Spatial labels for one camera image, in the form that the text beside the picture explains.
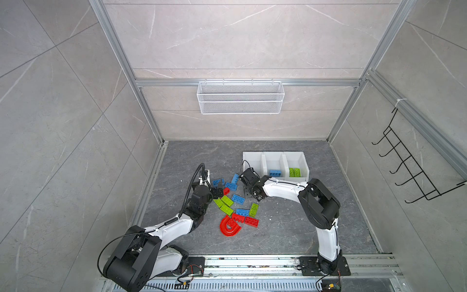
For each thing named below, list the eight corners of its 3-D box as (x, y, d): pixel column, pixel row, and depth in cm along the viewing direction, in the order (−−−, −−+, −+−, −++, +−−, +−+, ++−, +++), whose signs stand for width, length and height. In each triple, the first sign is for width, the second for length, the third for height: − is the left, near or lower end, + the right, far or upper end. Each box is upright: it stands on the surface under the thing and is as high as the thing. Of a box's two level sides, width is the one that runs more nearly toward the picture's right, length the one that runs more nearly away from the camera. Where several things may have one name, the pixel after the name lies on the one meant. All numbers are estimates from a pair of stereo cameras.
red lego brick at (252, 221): (243, 223, 87) (243, 221, 85) (245, 217, 89) (245, 215, 87) (257, 228, 86) (258, 226, 84) (259, 222, 88) (260, 220, 86)
